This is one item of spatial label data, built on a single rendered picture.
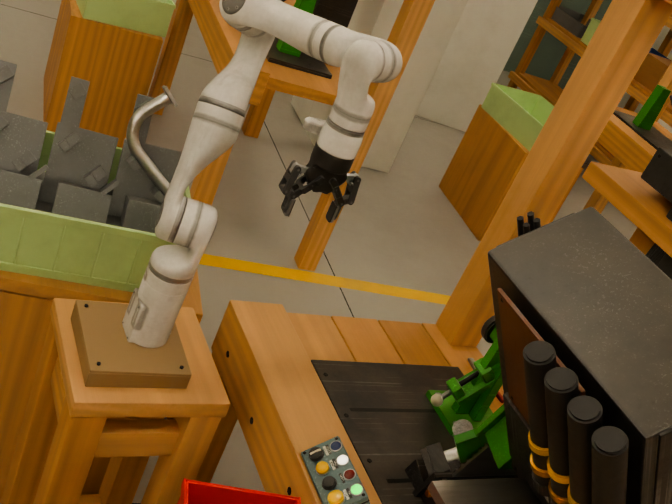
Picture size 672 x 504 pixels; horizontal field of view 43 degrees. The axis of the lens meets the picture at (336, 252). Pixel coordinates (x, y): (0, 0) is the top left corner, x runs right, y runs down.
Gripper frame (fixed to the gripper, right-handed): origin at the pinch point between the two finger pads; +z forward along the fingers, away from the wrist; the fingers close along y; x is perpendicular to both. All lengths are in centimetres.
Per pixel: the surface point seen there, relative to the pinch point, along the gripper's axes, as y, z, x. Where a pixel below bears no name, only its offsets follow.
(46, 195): -32, 43, 67
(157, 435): -14, 56, -2
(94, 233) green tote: -25, 36, 42
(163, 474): -9, 68, -1
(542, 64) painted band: 579, 110, 619
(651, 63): 472, 27, 380
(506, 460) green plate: 29, 18, -45
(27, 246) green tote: -38, 43, 44
